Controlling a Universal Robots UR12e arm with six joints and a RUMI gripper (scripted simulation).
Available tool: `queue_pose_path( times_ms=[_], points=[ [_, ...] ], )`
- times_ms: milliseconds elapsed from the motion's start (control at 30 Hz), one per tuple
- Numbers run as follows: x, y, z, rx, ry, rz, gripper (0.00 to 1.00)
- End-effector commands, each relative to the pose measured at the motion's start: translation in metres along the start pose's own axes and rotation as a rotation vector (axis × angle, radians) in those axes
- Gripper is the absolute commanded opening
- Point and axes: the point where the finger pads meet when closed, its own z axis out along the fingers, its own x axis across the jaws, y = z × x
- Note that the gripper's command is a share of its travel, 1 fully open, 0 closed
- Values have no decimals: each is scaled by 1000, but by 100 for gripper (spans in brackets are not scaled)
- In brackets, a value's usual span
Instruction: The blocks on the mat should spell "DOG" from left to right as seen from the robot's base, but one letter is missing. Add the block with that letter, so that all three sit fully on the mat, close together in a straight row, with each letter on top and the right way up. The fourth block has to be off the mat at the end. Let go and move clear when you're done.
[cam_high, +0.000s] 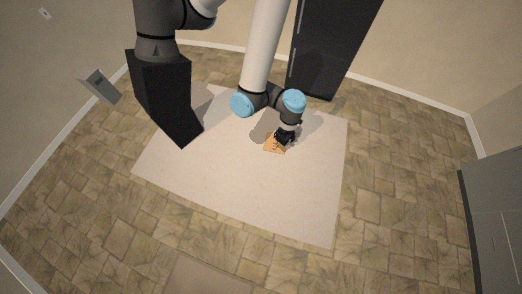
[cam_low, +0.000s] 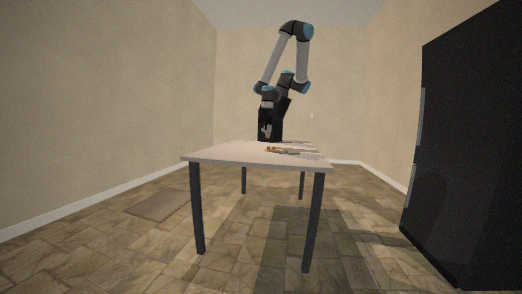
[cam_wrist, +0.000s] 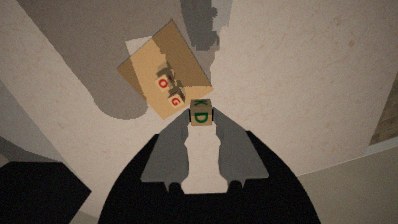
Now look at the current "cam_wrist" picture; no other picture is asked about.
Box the tan letter block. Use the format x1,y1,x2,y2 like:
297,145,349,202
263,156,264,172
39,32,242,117
167,90,185,109
190,99,212,126
154,72,175,92

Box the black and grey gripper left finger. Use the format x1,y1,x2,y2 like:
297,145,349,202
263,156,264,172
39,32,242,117
98,108,191,224

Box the tan mat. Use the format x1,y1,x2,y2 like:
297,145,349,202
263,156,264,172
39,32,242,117
117,21,214,120

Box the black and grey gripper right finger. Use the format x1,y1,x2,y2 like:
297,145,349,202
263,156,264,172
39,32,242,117
212,107,321,224

